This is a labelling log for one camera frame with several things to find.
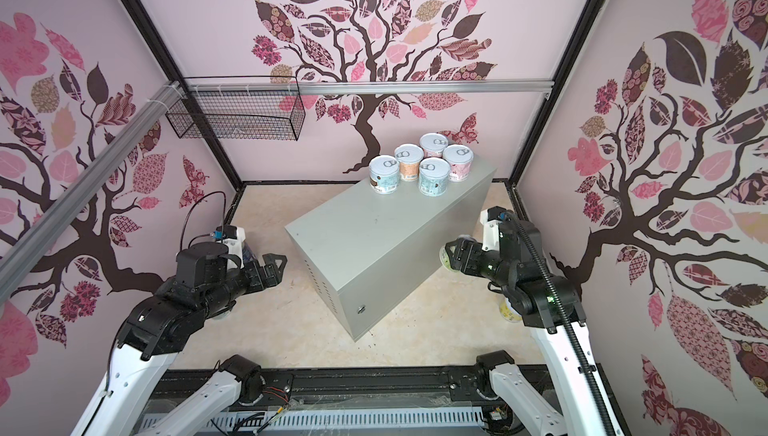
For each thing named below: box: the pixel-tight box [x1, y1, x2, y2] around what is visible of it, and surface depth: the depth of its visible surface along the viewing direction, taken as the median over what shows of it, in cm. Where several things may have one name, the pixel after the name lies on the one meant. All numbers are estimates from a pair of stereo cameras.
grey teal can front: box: [418, 157, 451, 197], surface depth 70 cm
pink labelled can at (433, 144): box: [419, 132, 448, 158], surface depth 76 cm
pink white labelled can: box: [442, 144, 474, 183], surface depth 73 cm
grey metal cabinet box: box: [285, 169, 497, 341], surface depth 67 cm
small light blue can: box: [368, 154, 400, 195], surface depth 70 cm
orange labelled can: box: [394, 143, 424, 181], surface depth 73 cm
